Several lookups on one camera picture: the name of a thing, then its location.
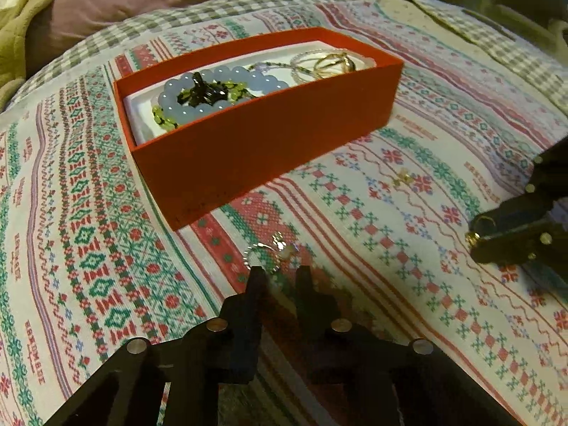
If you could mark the olive green blanket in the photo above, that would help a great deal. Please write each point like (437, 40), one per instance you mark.
(17, 44)

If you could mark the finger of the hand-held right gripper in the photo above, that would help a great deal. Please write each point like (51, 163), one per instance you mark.
(523, 244)
(532, 199)

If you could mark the small gold stud earring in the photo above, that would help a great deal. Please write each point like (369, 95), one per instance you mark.
(404, 177)

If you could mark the grey checked bedsheet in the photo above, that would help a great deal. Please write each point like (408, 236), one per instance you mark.
(523, 62)

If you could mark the patterned woven blanket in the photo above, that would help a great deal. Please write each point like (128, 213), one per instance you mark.
(88, 230)

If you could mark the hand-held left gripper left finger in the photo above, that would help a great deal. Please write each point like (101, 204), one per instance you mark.
(253, 319)

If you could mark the gold rings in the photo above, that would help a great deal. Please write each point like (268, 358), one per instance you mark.
(330, 64)

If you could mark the red cardboard box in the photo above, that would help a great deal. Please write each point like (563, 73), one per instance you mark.
(266, 142)

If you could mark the gold hoop earring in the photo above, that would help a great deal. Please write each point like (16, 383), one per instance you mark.
(472, 236)

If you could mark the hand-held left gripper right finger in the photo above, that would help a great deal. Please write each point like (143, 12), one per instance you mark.
(306, 306)

